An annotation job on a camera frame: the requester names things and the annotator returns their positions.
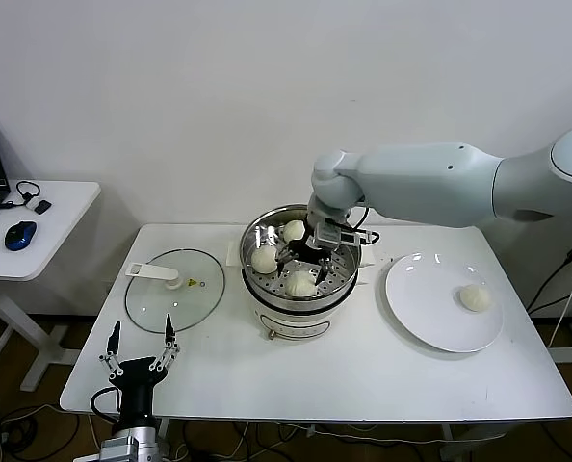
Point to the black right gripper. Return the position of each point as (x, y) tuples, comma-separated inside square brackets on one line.
[(310, 251)]

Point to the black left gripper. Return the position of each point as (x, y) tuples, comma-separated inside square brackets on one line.
[(137, 390)]

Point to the white steamed baozi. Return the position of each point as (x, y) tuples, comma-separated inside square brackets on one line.
[(300, 285), (293, 231), (263, 260), (475, 298)]

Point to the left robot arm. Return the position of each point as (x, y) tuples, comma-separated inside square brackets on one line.
[(132, 445)]

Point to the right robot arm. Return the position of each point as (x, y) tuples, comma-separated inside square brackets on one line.
[(411, 183)]

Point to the steel steamer basket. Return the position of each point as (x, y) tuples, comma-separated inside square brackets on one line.
[(344, 274)]

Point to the white electric cooking pot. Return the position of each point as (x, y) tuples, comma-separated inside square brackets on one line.
[(291, 323)]

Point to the white round plate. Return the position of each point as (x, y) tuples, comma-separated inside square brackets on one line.
[(421, 308)]

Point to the white side table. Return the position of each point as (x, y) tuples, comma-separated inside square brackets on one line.
[(64, 226)]

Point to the blue computer mouse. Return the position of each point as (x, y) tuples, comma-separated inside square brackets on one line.
[(19, 236)]

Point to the small black adapter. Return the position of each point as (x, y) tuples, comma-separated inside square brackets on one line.
[(42, 208)]

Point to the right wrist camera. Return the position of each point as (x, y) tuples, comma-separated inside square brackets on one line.
[(329, 236)]

